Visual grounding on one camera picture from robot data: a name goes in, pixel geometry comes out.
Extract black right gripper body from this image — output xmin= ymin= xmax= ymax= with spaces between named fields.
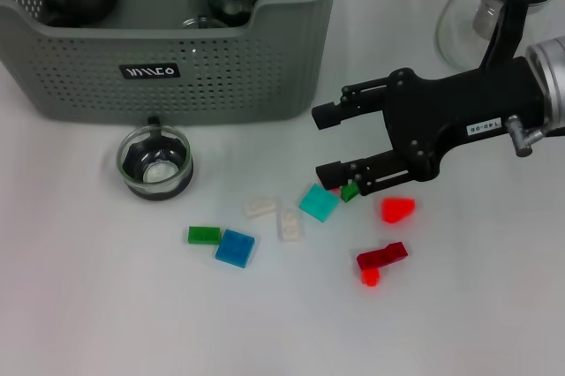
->
xmin=381 ymin=56 xmax=546 ymax=182

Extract teal square plate brick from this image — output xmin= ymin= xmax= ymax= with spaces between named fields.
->
xmin=298 ymin=182 xmax=341 ymax=223

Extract white two-stud brick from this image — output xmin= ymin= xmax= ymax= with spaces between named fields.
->
xmin=276 ymin=207 xmax=305 ymax=243
xmin=242 ymin=197 xmax=278 ymax=220

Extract dark red long brick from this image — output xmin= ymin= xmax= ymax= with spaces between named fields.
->
xmin=356 ymin=241 xmax=410 ymax=272

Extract grey-green perforated storage bin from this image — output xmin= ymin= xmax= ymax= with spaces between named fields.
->
xmin=0 ymin=0 xmax=350 ymax=126

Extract green stepped brick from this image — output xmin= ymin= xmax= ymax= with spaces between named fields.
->
xmin=340 ymin=179 xmax=361 ymax=204

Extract orange-red wedge brick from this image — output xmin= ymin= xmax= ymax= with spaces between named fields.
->
xmin=380 ymin=197 xmax=417 ymax=224

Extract blue square plate brick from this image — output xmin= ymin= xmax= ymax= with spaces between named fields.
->
xmin=215 ymin=229 xmax=256 ymax=269

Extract green flat brick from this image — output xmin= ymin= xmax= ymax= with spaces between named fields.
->
xmin=187 ymin=225 xmax=222 ymax=245

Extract right gripper cable with plug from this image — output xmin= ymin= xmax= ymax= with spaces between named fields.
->
xmin=505 ymin=114 xmax=553 ymax=157

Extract glass teapot black handle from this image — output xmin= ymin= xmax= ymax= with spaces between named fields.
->
xmin=434 ymin=0 xmax=561 ymax=72

